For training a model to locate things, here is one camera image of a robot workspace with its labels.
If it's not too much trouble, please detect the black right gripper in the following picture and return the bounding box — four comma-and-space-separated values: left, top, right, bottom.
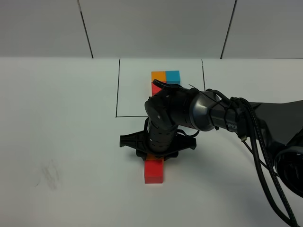
119, 118, 197, 161

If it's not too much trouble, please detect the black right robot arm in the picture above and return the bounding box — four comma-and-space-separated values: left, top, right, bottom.
120, 80, 303, 196

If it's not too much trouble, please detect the red template block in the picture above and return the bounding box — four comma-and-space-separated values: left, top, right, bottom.
151, 81, 162, 96

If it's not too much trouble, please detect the orange template block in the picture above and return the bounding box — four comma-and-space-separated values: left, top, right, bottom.
151, 71, 166, 83

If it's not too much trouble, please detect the blue template block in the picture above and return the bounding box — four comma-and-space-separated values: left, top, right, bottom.
165, 70, 180, 85

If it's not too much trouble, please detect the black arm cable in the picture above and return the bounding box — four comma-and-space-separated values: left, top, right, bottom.
189, 84, 299, 227

